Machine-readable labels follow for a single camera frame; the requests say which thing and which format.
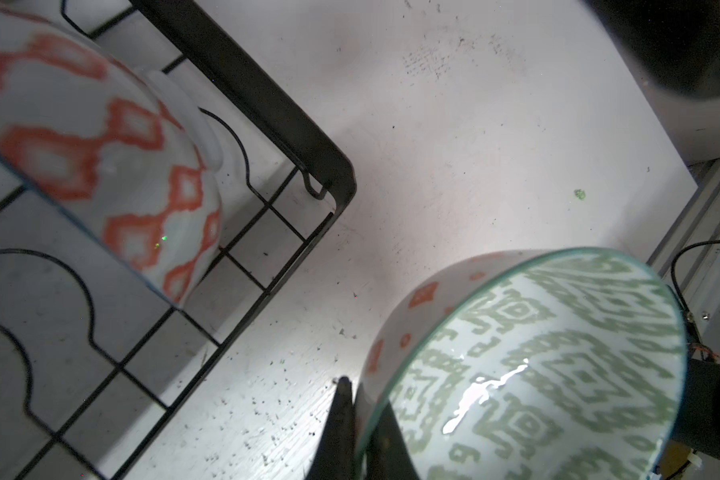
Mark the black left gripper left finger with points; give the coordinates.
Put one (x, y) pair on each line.
(334, 456)

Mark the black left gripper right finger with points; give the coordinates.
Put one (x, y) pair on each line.
(387, 457)

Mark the green patterned white bowl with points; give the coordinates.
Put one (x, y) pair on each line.
(529, 364)

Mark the blue geometric patterned bowl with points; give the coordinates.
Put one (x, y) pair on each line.
(124, 153)

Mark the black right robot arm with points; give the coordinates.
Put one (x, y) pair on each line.
(676, 42)

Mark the black wire dish rack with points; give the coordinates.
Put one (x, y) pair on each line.
(100, 376)

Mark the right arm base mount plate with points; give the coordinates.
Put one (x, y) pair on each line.
(697, 423)

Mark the aluminium front rail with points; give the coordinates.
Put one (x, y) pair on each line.
(688, 259)

